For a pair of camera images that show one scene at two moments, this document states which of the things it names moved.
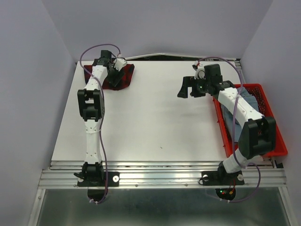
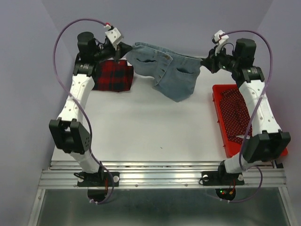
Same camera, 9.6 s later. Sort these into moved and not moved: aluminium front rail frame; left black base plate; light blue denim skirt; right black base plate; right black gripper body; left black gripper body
Moved: left black gripper body; light blue denim skirt; right black gripper body
Not moved: aluminium front rail frame; left black base plate; right black base plate
